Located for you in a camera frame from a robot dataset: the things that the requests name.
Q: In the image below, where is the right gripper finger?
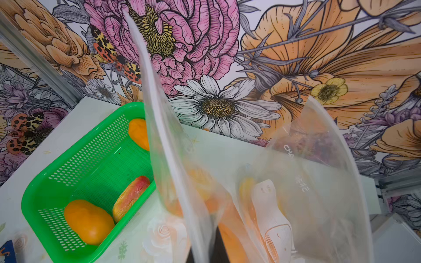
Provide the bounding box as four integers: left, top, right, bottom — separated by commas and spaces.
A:
185, 227, 230, 263

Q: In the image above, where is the red yellow mango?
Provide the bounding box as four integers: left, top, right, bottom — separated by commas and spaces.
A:
112, 176, 150, 223

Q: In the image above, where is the orange mango bottom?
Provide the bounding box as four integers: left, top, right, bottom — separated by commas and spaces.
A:
64, 200, 115, 245

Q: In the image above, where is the orange mango top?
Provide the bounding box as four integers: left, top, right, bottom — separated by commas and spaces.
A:
128, 118, 150, 151

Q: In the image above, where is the green plastic basket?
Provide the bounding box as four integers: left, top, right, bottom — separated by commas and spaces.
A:
21, 102, 156, 263

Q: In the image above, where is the blue white small packet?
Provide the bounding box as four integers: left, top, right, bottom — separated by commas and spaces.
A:
0, 240, 17, 263

